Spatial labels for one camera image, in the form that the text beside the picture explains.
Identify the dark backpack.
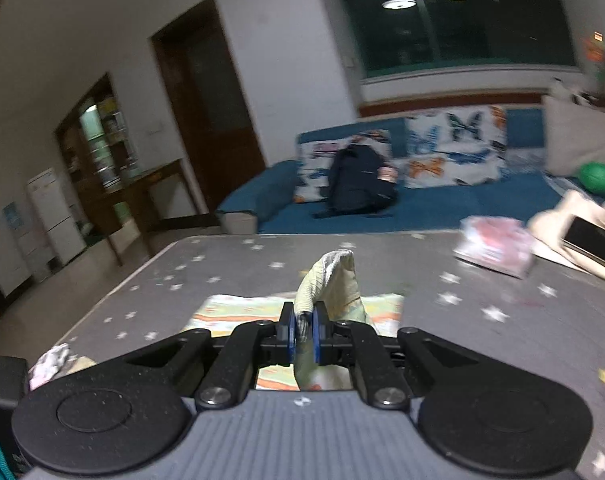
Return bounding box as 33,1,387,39
311,143,401,220

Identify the white refrigerator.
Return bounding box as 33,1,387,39
26,167,88,267

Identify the wooden glass display cabinet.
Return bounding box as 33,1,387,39
54,73,141,202

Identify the wooden side table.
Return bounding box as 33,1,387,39
101,157,194,267

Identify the pink tissue packet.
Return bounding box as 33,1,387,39
453,215,534,280

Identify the cream cloth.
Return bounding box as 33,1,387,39
526,189,605,292

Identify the black smartphone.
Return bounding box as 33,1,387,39
561,214,605,277

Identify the blue sofa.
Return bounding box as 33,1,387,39
216,105,605,236

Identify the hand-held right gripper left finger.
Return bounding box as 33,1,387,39
125,302,298,411

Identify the small butterfly print cushion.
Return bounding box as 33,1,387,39
294,129,399,205

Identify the beige pillow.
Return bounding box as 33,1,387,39
541,94,605,179

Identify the green ball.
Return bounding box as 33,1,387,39
579,161,605,199

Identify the small pink white cloth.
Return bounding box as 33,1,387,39
28,345,93,392

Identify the green patterned towel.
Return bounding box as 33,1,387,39
182,249,405,392

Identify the black and white plush toy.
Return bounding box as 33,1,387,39
549,78,605,109

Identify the brown wooden door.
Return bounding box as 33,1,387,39
149,0,266,217

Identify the colourful flower wall decoration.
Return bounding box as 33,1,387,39
581,31,605,97

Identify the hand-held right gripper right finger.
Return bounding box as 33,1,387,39
312,302,488,409

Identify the large dark window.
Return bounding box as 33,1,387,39
332,0,581,82

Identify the white cabinet with blue sticker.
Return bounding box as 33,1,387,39
0,200,34,297

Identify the large butterfly print cushion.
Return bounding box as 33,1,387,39
403,106,509,190

